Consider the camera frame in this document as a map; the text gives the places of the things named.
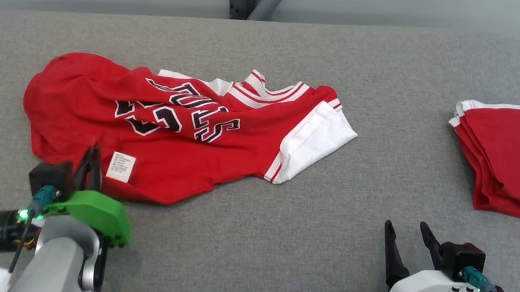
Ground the red basketball jersey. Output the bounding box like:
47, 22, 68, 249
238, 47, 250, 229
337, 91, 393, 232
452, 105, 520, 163
10, 32, 366, 236

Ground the grey fabric sofa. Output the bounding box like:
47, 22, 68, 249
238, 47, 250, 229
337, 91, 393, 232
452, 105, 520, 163
0, 0, 520, 292

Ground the red shorts white trim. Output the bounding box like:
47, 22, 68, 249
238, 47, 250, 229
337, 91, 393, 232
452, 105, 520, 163
435, 91, 520, 223

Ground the teal right camera connector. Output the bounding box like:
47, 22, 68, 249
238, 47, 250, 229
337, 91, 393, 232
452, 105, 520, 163
459, 265, 501, 292

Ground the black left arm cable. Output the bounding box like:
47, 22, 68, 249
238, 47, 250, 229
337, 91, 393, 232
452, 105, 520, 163
8, 209, 35, 276

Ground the teal left camera connector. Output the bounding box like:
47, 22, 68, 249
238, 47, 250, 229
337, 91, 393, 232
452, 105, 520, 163
28, 182, 61, 218

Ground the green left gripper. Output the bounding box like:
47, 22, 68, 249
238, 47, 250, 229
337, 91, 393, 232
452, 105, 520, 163
38, 139, 146, 251

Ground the teal camera connector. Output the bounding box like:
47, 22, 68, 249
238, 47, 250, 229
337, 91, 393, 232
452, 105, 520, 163
459, 265, 501, 292
28, 182, 61, 218

